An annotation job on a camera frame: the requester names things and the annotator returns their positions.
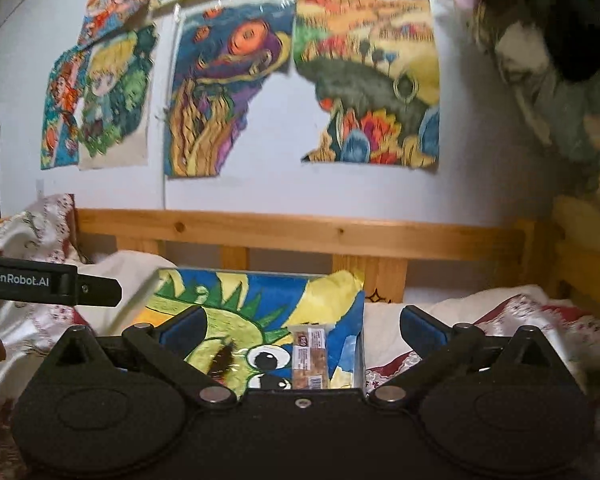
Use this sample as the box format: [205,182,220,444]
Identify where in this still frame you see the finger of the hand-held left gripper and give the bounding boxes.
[75,274,123,309]

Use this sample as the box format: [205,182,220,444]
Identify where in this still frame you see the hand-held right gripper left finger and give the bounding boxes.
[45,304,241,407]

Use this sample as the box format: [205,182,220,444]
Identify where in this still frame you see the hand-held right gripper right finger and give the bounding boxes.
[367,304,563,407]

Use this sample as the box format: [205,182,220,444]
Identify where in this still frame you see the grey tray with colourful drawing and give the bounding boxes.
[152,267,368,392]

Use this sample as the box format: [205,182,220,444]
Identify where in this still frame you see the dark dried snack packet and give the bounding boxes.
[207,340,242,386]

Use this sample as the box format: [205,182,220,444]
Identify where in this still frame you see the floral satin bedspread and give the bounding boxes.
[0,192,600,480]

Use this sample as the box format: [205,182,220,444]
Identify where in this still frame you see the clear cracker snack packet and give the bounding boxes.
[289,325,329,391]

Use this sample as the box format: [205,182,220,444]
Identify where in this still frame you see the camouflage hanging cloth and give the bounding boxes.
[469,0,600,203]

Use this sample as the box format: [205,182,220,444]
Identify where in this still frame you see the wooden bed frame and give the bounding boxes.
[0,195,600,306]

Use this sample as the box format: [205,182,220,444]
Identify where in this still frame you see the orange and blue wall poster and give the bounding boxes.
[40,45,90,171]

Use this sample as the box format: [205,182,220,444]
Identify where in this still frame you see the blond figure wall poster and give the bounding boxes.
[77,24,157,171]

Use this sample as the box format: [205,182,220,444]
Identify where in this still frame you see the red-faced figure wall poster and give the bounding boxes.
[163,0,296,179]

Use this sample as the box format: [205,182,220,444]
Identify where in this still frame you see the landscape wall poster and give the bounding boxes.
[292,0,442,174]

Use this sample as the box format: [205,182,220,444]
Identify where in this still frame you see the orange-haired figure wall poster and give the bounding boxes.
[77,0,157,47]

